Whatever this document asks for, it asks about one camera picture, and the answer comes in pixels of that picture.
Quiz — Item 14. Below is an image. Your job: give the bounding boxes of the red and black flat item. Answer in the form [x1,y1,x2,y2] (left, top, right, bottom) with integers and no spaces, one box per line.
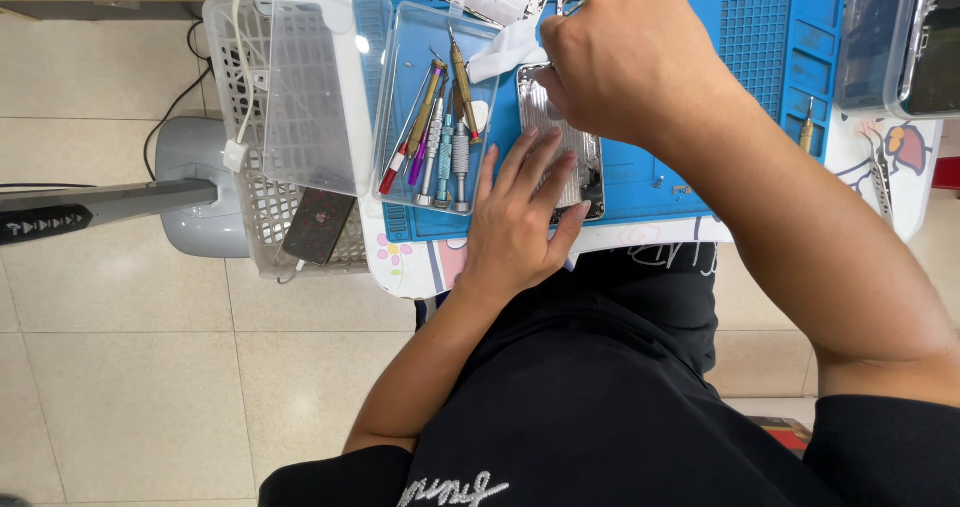
[748,414,814,460]

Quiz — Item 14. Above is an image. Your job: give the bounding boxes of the person's black clothing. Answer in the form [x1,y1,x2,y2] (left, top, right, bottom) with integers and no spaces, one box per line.
[258,240,960,507]

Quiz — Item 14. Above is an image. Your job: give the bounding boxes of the person's right hand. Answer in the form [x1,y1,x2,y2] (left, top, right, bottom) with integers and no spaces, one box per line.
[535,0,745,157]

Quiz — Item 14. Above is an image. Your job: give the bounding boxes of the white charger cable with plug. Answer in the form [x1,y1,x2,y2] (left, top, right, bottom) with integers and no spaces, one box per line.
[222,0,261,175]

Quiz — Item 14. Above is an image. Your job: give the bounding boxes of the black power cable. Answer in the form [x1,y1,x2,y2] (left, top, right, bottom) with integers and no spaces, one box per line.
[141,18,216,183]

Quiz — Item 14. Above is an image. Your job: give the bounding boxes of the red and white handled tool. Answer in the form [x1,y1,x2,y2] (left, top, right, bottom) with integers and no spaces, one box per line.
[377,142,411,197]

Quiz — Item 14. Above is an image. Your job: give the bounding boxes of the long silver screwdriver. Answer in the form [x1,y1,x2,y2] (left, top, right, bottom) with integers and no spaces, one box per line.
[415,93,450,209]

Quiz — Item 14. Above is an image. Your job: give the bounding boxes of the blue silicone repair mat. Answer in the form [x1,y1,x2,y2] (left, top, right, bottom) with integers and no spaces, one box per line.
[350,0,849,243]

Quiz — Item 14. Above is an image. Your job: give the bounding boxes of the small gold screwdriver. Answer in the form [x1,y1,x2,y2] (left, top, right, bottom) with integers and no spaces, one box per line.
[798,95,818,155]

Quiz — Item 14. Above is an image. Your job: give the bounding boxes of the clear plastic tray lid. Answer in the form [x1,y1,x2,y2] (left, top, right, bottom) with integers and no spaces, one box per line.
[261,0,396,198]

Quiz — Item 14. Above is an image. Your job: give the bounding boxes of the white plastic pick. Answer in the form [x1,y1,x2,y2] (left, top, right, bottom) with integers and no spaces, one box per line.
[460,99,491,135]

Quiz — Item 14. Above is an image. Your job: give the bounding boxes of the long gold screwdriver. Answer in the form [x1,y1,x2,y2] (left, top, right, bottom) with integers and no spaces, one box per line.
[447,25,483,146]

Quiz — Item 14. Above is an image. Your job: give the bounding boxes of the red object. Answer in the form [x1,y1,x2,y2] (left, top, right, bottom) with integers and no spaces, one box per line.
[932,156,960,192]

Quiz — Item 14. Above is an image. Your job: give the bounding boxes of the gold screwdriver with purple band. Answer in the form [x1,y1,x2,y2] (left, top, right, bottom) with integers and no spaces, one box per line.
[405,58,450,157]

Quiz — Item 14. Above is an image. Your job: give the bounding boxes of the teal screwdriver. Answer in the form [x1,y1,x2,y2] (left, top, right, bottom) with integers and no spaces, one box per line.
[433,112,457,210]

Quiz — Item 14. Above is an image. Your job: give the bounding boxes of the white plastic mesh basket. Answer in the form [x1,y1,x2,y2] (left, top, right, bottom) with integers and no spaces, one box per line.
[201,0,370,280]

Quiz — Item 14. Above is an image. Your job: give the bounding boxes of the silver phone back housing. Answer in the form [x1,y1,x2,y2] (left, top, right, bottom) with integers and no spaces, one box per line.
[516,63,607,225]

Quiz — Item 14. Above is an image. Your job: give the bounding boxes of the silver framed black phone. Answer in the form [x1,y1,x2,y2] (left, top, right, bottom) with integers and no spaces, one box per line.
[895,0,960,117]

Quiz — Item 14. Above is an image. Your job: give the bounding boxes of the short silver screwdriver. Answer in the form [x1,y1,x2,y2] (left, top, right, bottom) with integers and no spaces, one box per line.
[450,120,473,215]

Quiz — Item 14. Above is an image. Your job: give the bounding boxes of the grey appliance base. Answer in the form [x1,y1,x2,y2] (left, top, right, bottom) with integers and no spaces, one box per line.
[153,115,253,260]

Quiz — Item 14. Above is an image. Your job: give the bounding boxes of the black phone with red print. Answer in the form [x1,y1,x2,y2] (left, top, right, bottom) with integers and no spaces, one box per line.
[280,186,358,267]

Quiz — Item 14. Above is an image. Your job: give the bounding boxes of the clear plastic tool tray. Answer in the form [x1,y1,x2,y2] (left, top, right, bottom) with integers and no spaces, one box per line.
[371,0,505,218]

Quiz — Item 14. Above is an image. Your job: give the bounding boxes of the clear plastic storage box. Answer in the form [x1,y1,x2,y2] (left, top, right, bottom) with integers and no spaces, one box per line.
[834,0,960,121]

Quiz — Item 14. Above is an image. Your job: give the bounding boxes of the silver tweezers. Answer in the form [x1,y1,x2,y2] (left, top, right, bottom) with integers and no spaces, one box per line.
[867,135,896,228]

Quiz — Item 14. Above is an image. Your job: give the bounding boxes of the person's left hand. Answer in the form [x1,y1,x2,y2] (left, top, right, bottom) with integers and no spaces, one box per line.
[457,125,594,292]

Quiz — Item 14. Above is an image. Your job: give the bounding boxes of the white tissue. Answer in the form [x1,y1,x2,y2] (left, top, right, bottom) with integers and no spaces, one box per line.
[465,15,550,85]

